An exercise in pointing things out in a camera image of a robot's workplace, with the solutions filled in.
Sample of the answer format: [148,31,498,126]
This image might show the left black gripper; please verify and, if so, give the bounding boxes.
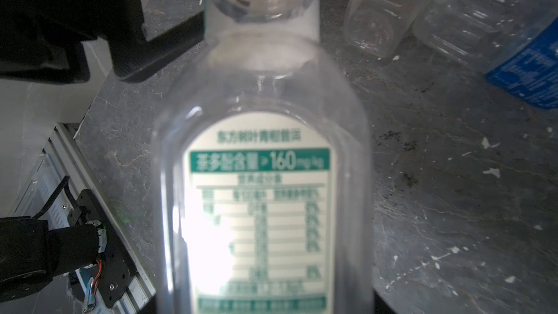
[1,0,204,84]

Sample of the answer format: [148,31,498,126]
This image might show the clear bottle white printed label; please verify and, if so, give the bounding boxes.
[152,0,374,313]

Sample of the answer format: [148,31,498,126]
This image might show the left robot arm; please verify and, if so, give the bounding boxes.
[1,0,203,302]

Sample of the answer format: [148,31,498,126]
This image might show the Pocari Sweat clear bottle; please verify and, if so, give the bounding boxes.
[413,0,557,109]

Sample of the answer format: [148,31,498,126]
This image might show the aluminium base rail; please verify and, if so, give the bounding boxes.
[1,123,156,313]

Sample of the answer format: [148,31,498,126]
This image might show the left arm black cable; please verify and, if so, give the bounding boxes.
[32,175,81,220]

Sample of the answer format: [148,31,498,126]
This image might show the clear bottle green ring cap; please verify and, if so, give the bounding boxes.
[343,0,428,58]

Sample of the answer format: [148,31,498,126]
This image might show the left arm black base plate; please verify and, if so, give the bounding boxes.
[68,189,137,309]

